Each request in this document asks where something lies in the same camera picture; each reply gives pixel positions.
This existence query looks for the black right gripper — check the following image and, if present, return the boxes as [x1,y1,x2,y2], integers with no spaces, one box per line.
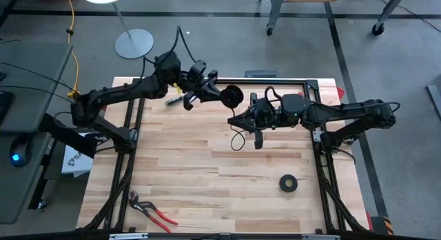
[227,92,282,150]

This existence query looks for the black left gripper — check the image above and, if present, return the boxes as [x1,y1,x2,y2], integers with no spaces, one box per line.
[179,70,227,112]

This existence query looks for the black tape roll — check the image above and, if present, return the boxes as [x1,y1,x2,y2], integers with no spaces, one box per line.
[220,84,245,110]
[279,174,299,193]

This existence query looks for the black cord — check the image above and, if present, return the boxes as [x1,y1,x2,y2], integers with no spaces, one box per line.
[229,107,247,152]

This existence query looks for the white floor lamp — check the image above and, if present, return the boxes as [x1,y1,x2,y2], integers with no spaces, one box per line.
[79,0,155,60]

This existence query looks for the wooden-top workbench on casters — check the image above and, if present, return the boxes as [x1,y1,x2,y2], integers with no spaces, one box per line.
[258,0,411,37]

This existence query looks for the white cardboard box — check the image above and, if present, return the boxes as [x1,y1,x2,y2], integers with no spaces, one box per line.
[61,132,101,178]

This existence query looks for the black computer mouse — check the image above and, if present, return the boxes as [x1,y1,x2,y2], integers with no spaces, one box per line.
[9,136,34,168]

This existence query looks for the grey desk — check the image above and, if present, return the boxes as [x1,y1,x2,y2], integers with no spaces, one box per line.
[0,42,73,224]

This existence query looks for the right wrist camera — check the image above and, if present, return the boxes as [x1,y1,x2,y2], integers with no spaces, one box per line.
[257,97,277,119]

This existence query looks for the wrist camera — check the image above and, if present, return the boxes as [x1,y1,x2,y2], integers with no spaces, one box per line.
[187,59,208,83]
[257,97,277,119]

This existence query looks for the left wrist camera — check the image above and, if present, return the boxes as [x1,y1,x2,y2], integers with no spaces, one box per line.
[187,59,208,83]

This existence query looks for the red handled pliers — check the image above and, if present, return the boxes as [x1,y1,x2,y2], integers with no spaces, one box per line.
[127,190,179,234]

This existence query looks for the silver bracket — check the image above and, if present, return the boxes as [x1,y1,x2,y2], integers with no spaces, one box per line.
[301,234,340,240]
[109,232,149,240]

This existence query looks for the yellow extension cable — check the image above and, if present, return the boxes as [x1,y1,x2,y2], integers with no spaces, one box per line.
[63,0,83,99]

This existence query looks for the black floor cable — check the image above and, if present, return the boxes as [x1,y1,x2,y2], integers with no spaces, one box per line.
[367,0,441,33]

